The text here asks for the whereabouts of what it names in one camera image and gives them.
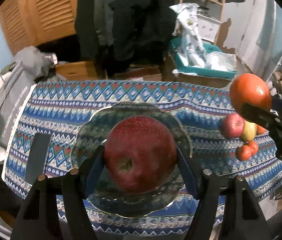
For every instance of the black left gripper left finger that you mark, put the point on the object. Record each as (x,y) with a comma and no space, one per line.
(38,217)

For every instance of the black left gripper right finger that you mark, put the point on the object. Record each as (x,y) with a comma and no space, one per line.
(242,215)

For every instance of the yellow-green mango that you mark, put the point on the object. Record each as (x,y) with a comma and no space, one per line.
(249,131)

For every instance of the small orange tangerine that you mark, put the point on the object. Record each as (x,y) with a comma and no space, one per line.
(253,146)
(243,153)

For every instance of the large orange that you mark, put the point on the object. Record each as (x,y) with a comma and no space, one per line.
(249,88)

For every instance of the small red apple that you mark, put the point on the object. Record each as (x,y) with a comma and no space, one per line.
(233,126)

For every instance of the large dark red apple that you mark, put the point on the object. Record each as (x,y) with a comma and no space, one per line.
(140,154)

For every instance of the black smartphone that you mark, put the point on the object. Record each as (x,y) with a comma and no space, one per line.
(37,157)

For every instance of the dark glass plate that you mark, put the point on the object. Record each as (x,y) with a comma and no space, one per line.
(107,196)

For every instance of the blue patterned tablecloth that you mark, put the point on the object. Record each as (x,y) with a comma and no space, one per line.
(60,109)

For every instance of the white printed plastic bag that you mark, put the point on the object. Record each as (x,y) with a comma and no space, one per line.
(186,24)

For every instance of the grey tote bag with text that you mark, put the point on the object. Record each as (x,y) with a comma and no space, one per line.
(14,88)

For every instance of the teal box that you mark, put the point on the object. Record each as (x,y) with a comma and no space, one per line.
(218,64)

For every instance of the cardboard box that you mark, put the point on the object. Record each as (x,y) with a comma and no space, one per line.
(77,71)

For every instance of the dark hanging clothes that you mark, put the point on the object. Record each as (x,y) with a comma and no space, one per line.
(116,34)

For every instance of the wooden louvered closet door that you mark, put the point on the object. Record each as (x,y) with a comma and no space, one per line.
(34,22)

